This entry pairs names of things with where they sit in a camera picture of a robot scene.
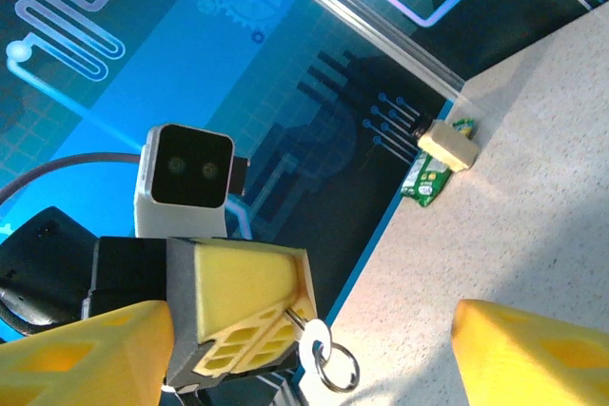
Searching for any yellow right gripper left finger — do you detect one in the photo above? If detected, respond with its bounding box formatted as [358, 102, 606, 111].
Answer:
[0, 300, 175, 406]

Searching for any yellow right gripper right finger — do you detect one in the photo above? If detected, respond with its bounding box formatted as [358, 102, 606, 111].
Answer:
[450, 299, 609, 406]

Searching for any metal key ring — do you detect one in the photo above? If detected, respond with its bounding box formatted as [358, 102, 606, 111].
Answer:
[316, 341, 361, 393]

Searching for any green snack packet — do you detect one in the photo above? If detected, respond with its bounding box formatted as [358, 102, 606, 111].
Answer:
[399, 118, 477, 208]

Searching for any wooden block with black cap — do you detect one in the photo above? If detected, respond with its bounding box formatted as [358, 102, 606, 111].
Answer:
[414, 115, 481, 173]

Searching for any thin black cable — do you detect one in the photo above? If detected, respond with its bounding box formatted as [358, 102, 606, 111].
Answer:
[0, 291, 53, 334]

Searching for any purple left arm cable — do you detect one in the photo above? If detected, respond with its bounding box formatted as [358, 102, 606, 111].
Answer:
[0, 152, 144, 207]

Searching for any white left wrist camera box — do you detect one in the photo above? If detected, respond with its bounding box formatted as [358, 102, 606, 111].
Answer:
[132, 123, 251, 240]

